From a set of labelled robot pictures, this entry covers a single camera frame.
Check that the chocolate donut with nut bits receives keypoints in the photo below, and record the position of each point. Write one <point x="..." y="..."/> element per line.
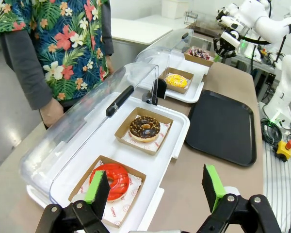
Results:
<point x="148" y="132"/>

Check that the person right arm grey sleeve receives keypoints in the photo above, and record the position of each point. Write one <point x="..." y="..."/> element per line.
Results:
<point x="26" y="72"/>

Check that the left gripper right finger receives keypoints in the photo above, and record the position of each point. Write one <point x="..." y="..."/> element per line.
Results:
<point x="214" y="184"/>

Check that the right white display case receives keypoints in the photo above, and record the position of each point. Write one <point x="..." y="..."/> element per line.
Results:
<point x="191" y="94"/>

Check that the brown cardboard donut tray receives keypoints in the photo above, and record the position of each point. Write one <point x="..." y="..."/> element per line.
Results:
<point x="182" y="71"/>
<point x="122" y="127"/>
<point x="138" y="177"/>
<point x="196" y="60"/>

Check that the person left arm grey sleeve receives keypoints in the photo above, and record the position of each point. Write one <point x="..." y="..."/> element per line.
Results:
<point x="108" y="29"/>

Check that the dark donut with coloured sprinkles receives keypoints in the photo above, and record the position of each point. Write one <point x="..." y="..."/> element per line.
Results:
<point x="198" y="54"/>

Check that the black plastic serving tray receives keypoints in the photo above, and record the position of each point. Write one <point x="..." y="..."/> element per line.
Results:
<point x="220" y="128"/>

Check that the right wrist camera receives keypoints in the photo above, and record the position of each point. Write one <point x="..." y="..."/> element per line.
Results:
<point x="229" y="19"/>

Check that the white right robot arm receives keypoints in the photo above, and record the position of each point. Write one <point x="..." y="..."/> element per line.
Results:
<point x="269" y="24"/>

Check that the white right wrist mount block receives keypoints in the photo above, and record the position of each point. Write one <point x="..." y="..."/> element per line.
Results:
<point x="231" y="38"/>

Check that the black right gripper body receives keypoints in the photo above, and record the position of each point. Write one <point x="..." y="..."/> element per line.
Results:
<point x="225" y="46"/>

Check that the white slotted mounting plate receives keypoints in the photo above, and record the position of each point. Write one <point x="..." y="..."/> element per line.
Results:
<point x="281" y="194"/>

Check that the large white table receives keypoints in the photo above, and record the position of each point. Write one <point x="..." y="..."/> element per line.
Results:
<point x="138" y="30"/>

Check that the person left hand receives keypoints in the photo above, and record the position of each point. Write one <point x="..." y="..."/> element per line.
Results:
<point x="110" y="64"/>

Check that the red glazed donut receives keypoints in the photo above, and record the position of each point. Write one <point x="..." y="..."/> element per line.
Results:
<point x="118" y="179"/>

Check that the person right hand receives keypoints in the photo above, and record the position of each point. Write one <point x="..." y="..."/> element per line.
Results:
<point x="52" y="112"/>

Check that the person arm grey sleeve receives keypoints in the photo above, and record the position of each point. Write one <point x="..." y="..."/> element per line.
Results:
<point x="26" y="72"/>
<point x="108" y="29"/>

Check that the yellow emergency stop box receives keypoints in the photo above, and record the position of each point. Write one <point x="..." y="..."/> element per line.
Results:
<point x="284" y="150"/>

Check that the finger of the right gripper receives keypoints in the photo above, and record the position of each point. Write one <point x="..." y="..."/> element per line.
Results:
<point x="230" y="54"/>
<point x="216" y="49"/>

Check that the clear display case lid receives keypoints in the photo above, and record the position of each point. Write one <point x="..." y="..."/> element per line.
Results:
<point x="160" y="51"/>
<point x="75" y="121"/>

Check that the white printed paper liner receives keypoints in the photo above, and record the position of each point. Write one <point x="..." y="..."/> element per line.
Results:
<point x="123" y="208"/>
<point x="160" y="139"/>

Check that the white display case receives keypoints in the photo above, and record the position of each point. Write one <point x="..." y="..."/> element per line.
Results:
<point x="191" y="94"/>
<point x="99" y="150"/>

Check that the left white display case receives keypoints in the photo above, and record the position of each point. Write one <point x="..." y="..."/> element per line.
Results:
<point x="99" y="150"/>

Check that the white storage box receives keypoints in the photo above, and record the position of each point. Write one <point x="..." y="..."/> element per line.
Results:
<point x="174" y="8"/>

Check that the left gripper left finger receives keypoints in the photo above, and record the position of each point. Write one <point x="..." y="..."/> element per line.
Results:
<point x="97" y="191"/>

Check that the person torso in floral shirt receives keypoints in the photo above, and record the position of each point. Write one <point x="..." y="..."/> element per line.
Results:
<point x="68" y="48"/>

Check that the yellow sprinkled donut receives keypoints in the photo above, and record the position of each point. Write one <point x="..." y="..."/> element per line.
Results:
<point x="177" y="81"/>

